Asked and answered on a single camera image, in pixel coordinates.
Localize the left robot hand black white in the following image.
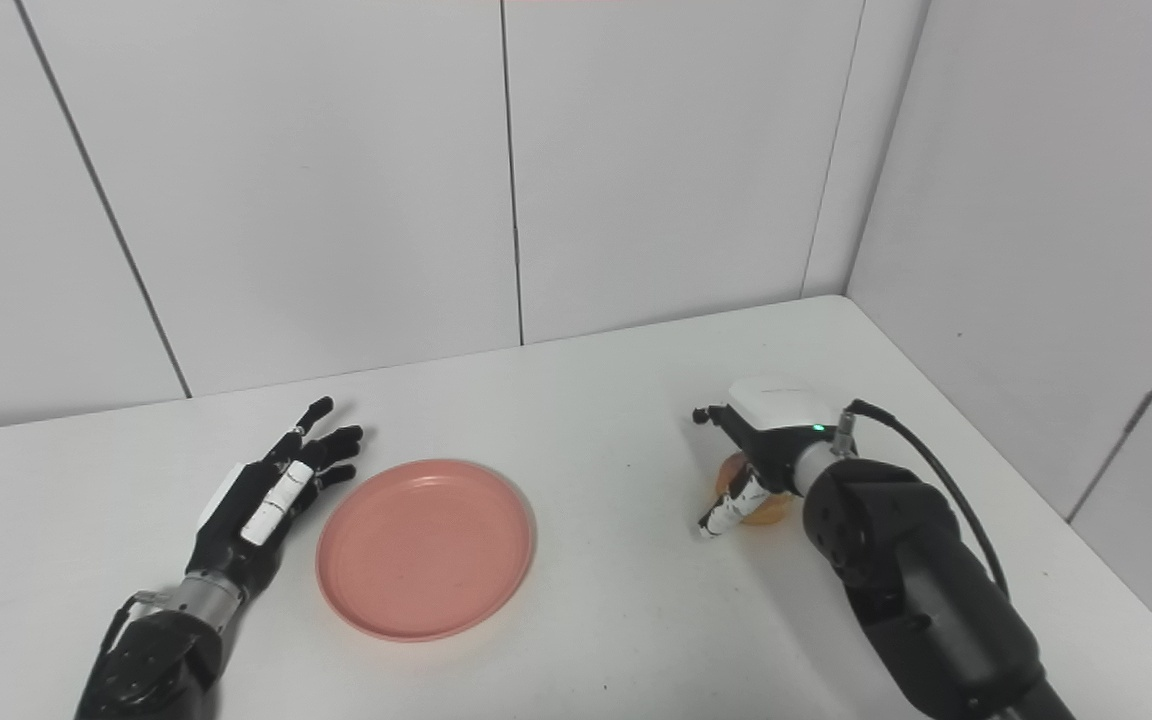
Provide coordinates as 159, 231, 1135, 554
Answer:
185, 396, 365, 599

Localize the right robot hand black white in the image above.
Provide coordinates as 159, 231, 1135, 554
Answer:
692, 377, 841, 539

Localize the cream puff pastry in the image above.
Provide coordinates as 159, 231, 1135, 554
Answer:
716, 452, 793, 527

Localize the pink round plate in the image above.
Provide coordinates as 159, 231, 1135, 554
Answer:
315, 459, 538, 643

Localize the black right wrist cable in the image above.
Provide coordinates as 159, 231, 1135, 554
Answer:
834, 399, 1010, 601

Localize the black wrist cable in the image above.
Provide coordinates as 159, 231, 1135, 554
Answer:
91, 590, 172, 681
834, 399, 1010, 601

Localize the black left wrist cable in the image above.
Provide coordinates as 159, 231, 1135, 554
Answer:
91, 590, 172, 681

